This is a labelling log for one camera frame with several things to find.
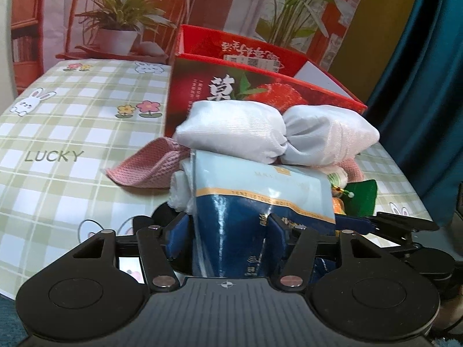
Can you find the orange soft toy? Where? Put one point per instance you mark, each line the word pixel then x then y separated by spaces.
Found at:
pixel 338 205

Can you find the blue tissue packet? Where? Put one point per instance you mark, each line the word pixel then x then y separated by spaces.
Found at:
pixel 253 188

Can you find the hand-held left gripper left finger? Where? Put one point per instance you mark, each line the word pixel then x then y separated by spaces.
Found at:
pixel 179 240

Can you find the green felt pouch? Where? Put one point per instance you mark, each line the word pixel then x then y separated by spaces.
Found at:
pixel 361 198

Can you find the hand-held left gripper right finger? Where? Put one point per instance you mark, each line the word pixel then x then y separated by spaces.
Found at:
pixel 277 233

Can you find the plant and chair wall poster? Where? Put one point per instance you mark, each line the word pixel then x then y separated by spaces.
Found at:
pixel 224 0

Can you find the pink knitted toy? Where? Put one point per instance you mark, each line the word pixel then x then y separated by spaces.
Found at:
pixel 352 170

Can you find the white towel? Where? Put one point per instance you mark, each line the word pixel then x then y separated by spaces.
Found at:
pixel 181 188

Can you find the red strawberry print box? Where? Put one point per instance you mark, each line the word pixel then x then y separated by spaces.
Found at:
pixel 202 79

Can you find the teal curtain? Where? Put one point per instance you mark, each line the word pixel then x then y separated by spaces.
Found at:
pixel 419 79

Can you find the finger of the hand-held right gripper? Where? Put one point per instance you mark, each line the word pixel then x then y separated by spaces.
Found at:
pixel 398 225
pixel 394 242

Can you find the pink knitted cloth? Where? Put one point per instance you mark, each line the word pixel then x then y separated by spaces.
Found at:
pixel 144 170

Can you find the white satin cloth bundle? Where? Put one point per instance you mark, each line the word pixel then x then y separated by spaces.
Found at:
pixel 231 130

